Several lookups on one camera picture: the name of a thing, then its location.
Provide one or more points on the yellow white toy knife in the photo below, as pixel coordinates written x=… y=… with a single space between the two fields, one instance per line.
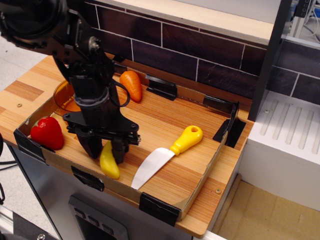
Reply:
x=190 y=136

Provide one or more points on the grey toy oven panel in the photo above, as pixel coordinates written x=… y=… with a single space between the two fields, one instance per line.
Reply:
x=95 y=225

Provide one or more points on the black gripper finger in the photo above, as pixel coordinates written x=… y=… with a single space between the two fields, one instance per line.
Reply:
x=119 y=147
x=89 y=142

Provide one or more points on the white toy sink drainboard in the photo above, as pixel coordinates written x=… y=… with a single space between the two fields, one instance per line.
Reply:
x=282 y=152

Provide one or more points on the yellow toy banana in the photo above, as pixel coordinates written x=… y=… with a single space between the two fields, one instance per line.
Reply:
x=108 y=163

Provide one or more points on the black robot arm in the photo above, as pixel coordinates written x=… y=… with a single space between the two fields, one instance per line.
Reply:
x=50 y=27

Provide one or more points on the orange transparent plastic pot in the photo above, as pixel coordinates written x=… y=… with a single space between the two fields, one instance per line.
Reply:
x=64 y=99

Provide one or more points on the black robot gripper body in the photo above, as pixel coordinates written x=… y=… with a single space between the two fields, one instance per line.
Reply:
x=104 y=121

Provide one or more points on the cardboard fence with black tape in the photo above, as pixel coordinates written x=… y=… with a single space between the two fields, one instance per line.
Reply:
x=188 y=189

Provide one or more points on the red toy strawberry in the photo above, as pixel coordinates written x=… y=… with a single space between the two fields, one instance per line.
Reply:
x=47 y=132

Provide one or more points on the orange toy carrot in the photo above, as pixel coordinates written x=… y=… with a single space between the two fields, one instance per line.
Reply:
x=131 y=81

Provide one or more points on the dark grey kitchen frame post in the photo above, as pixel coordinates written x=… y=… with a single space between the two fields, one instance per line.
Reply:
x=261 y=91

